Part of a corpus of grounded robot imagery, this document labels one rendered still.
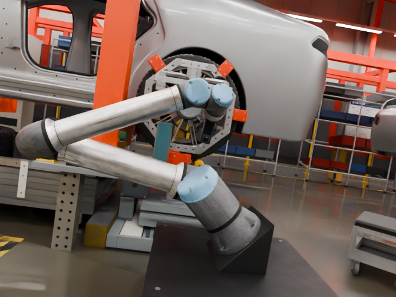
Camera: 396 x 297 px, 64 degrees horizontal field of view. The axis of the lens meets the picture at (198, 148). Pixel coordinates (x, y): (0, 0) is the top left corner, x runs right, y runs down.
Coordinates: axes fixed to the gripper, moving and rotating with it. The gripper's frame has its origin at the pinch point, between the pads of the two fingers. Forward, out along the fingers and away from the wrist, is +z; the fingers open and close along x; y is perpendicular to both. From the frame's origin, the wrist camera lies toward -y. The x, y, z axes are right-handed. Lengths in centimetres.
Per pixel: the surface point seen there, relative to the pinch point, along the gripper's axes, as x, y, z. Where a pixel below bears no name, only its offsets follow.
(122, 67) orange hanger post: 48, 38, 17
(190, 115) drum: 5.7, 17.4, 15.6
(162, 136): 17.8, 5.3, 24.0
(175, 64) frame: 19, 49, 17
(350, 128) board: -397, 284, 417
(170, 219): 2, -33, 59
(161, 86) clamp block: 24.2, 24.4, 4.7
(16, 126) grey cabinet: 274, 148, 451
